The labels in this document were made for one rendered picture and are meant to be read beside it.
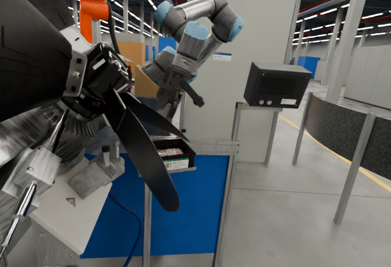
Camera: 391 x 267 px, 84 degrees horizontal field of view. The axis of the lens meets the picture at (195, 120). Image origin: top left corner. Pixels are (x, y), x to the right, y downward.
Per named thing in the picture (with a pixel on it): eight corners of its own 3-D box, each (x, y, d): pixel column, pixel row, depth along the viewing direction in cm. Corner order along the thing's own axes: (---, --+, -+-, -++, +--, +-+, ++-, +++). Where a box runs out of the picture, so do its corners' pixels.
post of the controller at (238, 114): (232, 141, 111) (238, 103, 105) (231, 138, 113) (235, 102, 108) (238, 141, 111) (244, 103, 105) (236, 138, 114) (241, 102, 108)
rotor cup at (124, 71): (54, 96, 43) (106, 57, 42) (49, 57, 51) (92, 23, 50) (107, 126, 55) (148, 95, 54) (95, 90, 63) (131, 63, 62)
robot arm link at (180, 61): (195, 61, 77) (198, 61, 70) (190, 73, 78) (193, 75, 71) (175, 53, 76) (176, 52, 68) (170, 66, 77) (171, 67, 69)
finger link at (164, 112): (152, 123, 78) (160, 99, 76) (167, 128, 79) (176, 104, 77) (151, 125, 75) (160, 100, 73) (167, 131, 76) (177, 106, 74)
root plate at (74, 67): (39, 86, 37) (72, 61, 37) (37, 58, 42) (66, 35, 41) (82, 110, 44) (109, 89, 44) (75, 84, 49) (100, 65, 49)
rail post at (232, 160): (213, 270, 134) (230, 155, 112) (212, 264, 138) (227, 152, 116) (220, 270, 135) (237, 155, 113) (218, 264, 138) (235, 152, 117)
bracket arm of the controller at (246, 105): (237, 109, 106) (237, 103, 105) (235, 107, 109) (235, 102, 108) (282, 111, 109) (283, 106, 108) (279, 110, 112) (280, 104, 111)
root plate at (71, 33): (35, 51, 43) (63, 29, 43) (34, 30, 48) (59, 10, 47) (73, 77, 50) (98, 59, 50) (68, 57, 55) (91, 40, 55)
